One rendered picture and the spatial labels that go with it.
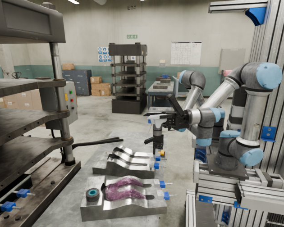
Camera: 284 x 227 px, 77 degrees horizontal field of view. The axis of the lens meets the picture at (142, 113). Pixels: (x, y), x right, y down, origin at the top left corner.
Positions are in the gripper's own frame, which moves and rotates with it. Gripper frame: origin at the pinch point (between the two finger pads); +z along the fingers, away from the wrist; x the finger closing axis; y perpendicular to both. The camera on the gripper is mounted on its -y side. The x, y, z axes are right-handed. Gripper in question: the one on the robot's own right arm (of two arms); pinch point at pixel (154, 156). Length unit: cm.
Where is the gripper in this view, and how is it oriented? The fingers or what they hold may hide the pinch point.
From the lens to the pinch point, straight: 154.5
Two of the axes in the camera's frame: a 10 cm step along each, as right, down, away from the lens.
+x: 1.8, -3.0, 9.3
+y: 9.8, 0.6, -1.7
